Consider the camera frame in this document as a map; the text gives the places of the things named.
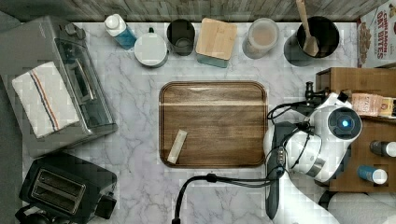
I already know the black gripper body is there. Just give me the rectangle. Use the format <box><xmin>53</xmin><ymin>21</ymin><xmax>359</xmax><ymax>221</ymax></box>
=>
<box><xmin>304</xmin><ymin>81</ymin><xmax>329</xmax><ymax>106</ymax></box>

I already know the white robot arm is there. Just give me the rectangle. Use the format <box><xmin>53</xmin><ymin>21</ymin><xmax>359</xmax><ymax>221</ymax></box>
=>
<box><xmin>263</xmin><ymin>82</ymin><xmax>362</xmax><ymax>224</ymax></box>

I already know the wooden spatula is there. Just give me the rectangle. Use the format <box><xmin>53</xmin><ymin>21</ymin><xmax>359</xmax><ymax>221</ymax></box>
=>
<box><xmin>295</xmin><ymin>0</ymin><xmax>318</xmax><ymax>57</ymax></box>

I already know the pink tea box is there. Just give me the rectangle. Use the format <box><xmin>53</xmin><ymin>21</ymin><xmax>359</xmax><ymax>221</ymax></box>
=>
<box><xmin>352</xmin><ymin>93</ymin><xmax>383</xmax><ymax>117</ymax></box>

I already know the black utensil holder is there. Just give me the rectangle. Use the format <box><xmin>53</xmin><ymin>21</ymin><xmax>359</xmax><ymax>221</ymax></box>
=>
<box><xmin>283</xmin><ymin>15</ymin><xmax>341</xmax><ymax>67</ymax></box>

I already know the clear jar with powder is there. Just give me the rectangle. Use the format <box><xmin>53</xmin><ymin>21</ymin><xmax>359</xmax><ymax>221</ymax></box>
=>
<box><xmin>242</xmin><ymin>18</ymin><xmax>279</xmax><ymax>59</ymax></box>

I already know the dark spice bottle white cap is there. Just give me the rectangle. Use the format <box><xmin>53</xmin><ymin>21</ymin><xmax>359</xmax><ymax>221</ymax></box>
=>
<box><xmin>370</xmin><ymin>141</ymin><xmax>396</xmax><ymax>158</ymax></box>

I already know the wooden tray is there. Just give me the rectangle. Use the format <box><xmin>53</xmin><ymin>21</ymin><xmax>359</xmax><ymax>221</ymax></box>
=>
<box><xmin>159</xmin><ymin>81</ymin><xmax>268</xmax><ymax>169</ymax></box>

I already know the cinnamon oat bites cereal box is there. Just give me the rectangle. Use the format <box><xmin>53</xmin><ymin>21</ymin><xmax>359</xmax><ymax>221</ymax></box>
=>
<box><xmin>358</xmin><ymin>0</ymin><xmax>396</xmax><ymax>68</ymax></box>

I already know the blue spice bottle white cap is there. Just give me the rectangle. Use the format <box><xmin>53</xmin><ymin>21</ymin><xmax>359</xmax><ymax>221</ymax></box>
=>
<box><xmin>357</xmin><ymin>165</ymin><xmax>388</xmax><ymax>185</ymax></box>

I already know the teal box wooden lid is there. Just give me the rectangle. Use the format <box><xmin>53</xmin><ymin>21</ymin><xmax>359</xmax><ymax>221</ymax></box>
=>
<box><xmin>195</xmin><ymin>18</ymin><xmax>237</xmax><ymax>68</ymax></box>

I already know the paper towel roll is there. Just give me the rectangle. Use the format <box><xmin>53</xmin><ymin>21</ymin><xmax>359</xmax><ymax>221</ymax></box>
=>
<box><xmin>318</xmin><ymin>191</ymin><xmax>396</xmax><ymax>224</ymax></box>

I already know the dark grey cup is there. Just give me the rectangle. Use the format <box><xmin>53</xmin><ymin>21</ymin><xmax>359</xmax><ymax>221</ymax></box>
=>
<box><xmin>166</xmin><ymin>19</ymin><xmax>195</xmax><ymax>56</ymax></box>

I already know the white round lidded canister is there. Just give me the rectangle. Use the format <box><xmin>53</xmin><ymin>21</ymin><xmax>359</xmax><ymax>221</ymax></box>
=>
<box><xmin>134</xmin><ymin>27</ymin><xmax>169</xmax><ymax>68</ymax></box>

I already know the black two-slot toaster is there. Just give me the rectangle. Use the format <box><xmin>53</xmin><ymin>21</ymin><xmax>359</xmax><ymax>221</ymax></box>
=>
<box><xmin>19</xmin><ymin>152</ymin><xmax>117</xmax><ymax>224</ymax></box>

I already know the striped white dish towel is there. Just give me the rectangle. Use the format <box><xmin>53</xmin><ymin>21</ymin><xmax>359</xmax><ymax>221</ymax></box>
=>
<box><xmin>11</xmin><ymin>62</ymin><xmax>79</xmax><ymax>138</ymax></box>

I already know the silver toaster oven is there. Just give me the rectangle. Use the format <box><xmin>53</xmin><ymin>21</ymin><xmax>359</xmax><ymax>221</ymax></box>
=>
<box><xmin>1</xmin><ymin>16</ymin><xmax>118</xmax><ymax>158</ymax></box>

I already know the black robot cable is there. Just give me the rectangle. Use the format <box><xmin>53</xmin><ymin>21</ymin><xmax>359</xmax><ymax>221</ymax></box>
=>
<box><xmin>171</xmin><ymin>100</ymin><xmax>316</xmax><ymax>224</ymax></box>

